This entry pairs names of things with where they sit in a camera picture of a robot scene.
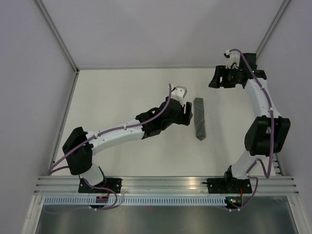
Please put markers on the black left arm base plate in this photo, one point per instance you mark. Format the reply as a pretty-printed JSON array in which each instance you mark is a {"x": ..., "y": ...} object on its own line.
[{"x": 113, "y": 184}]

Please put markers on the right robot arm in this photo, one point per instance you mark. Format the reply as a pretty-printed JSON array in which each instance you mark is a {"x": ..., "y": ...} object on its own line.
[{"x": 267, "y": 133}]

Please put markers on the grey cloth napkin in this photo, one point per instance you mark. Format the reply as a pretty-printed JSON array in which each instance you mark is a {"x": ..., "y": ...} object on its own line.
[{"x": 199, "y": 118}]

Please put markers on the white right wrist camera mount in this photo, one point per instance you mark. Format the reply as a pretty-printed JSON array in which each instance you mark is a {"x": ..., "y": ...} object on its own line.
[{"x": 233, "y": 59}]

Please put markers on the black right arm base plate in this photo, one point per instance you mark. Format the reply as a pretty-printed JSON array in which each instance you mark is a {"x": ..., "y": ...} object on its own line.
[{"x": 232, "y": 186}]

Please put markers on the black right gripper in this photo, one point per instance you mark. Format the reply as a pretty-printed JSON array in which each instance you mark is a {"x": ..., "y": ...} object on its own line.
[{"x": 221, "y": 71}]

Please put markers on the aluminium frame post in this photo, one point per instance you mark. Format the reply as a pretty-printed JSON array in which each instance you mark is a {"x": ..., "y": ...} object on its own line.
[
  {"x": 55, "y": 33},
  {"x": 273, "y": 25}
]

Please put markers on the aluminium frame post right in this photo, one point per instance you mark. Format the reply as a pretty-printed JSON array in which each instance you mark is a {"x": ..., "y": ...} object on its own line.
[{"x": 273, "y": 25}]

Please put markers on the aluminium frame post left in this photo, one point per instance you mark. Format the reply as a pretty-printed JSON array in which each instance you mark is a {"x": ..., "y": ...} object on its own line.
[{"x": 55, "y": 33}]

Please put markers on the white slotted cable duct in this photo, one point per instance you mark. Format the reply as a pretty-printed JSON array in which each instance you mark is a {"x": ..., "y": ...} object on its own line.
[{"x": 138, "y": 200}]

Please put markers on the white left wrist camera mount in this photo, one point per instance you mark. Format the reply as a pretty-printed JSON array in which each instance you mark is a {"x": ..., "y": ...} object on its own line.
[{"x": 178, "y": 93}]

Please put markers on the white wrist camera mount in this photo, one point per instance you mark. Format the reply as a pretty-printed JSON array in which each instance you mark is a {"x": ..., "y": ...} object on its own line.
[
  {"x": 178, "y": 93},
  {"x": 233, "y": 59}
]

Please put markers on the aluminium mounting rail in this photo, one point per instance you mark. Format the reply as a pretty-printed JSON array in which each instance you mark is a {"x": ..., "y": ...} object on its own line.
[{"x": 169, "y": 185}]

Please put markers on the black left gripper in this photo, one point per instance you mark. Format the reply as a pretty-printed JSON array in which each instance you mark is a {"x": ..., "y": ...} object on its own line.
[{"x": 185, "y": 119}]

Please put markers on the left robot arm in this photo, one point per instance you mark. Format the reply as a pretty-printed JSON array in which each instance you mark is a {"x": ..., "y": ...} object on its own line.
[{"x": 81, "y": 146}]

